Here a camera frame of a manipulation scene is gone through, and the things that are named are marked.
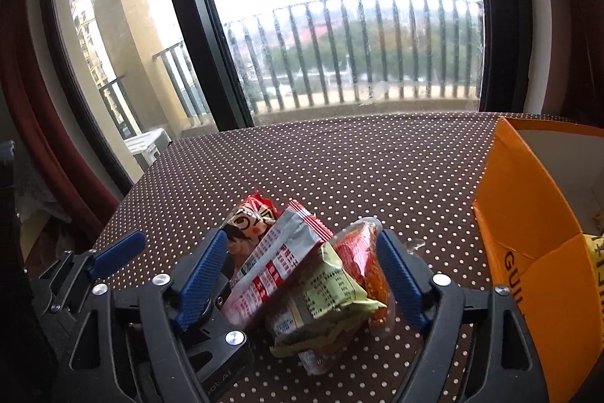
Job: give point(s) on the brown polka dot tablecloth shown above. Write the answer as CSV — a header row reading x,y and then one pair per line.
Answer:
x,y
417,173

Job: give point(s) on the red cartoon face snack bag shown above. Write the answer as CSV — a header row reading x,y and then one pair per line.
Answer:
x,y
245,227

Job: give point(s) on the red spicy snack packet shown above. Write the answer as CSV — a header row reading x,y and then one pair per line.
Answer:
x,y
356,246

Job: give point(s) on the dark red curtain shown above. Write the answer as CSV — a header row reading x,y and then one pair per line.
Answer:
x,y
544,57
87,202

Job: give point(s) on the balcony metal railing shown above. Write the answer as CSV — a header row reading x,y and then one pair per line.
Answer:
x,y
294,61

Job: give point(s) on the dark red left curtain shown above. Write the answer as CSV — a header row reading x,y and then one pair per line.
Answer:
x,y
87,202

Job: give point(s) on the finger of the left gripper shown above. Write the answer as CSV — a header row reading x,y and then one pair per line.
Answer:
x,y
66,284

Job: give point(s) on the white air conditioner unit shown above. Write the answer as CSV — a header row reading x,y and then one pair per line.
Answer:
x,y
146,147

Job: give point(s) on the red silver snack packet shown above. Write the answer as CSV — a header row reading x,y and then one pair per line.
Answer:
x,y
275,262

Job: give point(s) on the dark red right curtain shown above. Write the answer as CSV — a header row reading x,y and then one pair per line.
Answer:
x,y
544,57

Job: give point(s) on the black window frame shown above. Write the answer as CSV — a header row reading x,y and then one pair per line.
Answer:
x,y
206,44

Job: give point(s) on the yellow crispy noodle snack bag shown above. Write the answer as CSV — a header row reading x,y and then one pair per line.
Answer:
x,y
595,248

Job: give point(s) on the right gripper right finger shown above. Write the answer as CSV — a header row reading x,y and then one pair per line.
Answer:
x,y
502,365

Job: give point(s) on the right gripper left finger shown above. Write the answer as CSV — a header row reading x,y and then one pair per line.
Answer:
x,y
195,353

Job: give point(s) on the orange cardboard box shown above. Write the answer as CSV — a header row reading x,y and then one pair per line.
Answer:
x,y
541,192

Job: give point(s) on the green snack packet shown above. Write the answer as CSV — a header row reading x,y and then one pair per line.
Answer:
x,y
325,307

